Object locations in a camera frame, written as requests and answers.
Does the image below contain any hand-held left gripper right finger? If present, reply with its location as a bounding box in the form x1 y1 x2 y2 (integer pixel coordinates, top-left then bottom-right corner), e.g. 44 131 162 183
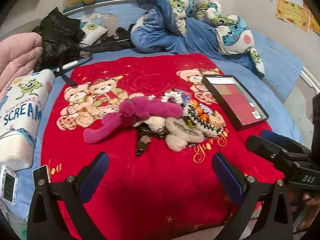
212 152 293 240

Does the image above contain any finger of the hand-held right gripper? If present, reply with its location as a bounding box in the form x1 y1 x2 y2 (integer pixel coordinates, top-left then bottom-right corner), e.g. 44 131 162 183
246 135 300 172
261 129 313 153

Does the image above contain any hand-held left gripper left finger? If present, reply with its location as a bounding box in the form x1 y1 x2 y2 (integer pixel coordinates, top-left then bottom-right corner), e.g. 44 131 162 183
27 152 110 240

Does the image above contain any black shallow tray box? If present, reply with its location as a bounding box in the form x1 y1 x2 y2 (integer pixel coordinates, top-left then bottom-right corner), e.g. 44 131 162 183
202 74 270 132

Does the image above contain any orange snack box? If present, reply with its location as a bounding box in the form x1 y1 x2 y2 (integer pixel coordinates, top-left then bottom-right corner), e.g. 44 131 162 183
207 112 226 128

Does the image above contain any dark brown small toy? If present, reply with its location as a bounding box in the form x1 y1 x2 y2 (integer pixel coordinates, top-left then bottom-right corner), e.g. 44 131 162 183
135 125 153 157

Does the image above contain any cream fluffy plush toy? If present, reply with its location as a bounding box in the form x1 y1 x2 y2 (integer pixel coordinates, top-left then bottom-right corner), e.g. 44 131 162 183
164 119 204 152

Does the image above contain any magenta plush toy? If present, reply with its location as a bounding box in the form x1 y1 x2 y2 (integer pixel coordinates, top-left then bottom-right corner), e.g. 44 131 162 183
83 96 184 144

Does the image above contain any person's right hand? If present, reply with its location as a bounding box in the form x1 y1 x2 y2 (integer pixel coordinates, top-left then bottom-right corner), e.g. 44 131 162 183
286 186 320 232

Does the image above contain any red bear printed blanket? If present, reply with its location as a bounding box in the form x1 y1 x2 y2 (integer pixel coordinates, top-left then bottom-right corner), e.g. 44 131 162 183
40 53 285 240

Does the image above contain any white fuzzy plush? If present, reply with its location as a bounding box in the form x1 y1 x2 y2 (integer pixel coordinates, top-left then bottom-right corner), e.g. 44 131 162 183
131 116 166 131

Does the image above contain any white digital clock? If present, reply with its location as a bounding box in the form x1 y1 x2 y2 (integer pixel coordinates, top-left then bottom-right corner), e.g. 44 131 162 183
0 164 19 207

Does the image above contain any blue purple foil packet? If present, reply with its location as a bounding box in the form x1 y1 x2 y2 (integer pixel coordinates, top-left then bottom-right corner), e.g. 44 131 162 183
175 89 193 105

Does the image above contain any white cartoon foam pillow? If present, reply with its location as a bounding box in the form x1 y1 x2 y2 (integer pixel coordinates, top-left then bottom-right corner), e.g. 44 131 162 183
0 69 55 169

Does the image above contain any white bead scrunchie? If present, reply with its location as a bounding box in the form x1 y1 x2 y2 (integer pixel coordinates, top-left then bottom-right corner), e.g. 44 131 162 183
161 90 181 103

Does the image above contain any silver cylinder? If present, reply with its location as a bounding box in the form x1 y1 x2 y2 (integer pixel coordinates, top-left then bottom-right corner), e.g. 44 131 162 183
61 60 80 70

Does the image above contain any black garment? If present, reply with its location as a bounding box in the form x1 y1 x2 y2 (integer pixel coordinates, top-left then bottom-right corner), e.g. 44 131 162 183
82 27 135 55

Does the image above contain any pink quilt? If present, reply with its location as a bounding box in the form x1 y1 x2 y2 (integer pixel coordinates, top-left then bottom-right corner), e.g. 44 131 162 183
0 32 44 100

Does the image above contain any small cartoon pillow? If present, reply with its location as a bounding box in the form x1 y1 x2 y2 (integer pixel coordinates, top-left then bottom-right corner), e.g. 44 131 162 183
80 14 108 47

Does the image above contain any black puffer jacket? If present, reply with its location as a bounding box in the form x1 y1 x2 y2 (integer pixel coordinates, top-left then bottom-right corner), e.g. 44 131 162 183
32 7 87 72

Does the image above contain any blue cartoon quilt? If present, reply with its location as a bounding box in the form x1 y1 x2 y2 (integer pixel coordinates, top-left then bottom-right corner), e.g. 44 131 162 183
130 0 265 77

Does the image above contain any grey knit cloth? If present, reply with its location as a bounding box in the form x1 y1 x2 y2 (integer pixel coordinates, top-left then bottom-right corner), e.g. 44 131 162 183
0 19 42 42

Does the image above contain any white bed frame moulding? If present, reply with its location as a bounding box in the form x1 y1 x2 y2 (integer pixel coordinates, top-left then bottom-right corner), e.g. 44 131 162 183
300 66 320 93

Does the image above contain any blue brick wall pad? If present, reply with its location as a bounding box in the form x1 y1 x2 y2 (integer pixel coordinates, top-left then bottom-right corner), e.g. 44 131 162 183
250 29 304 103

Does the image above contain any black strap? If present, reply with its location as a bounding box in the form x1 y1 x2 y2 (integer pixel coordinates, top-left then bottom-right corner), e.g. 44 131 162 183
54 66 77 87

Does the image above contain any orange wall certificate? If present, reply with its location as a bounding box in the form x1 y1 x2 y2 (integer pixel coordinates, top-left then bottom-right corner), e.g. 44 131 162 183
309 12 320 34
276 0 311 32

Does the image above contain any silver bed rail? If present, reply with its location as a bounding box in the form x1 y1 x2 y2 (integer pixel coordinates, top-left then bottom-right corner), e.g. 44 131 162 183
62 0 137 14

